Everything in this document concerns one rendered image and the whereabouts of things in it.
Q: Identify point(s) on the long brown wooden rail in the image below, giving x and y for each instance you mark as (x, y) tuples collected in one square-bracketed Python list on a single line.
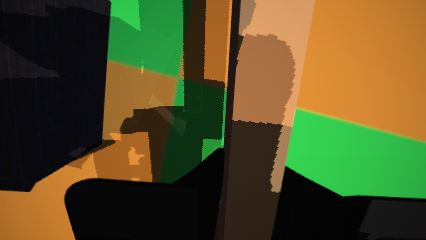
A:
[(268, 42)]

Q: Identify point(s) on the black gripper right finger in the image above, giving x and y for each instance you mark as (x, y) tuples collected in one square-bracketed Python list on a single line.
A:
[(310, 211)]

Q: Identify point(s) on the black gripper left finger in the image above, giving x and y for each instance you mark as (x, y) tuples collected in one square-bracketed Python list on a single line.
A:
[(187, 209)]

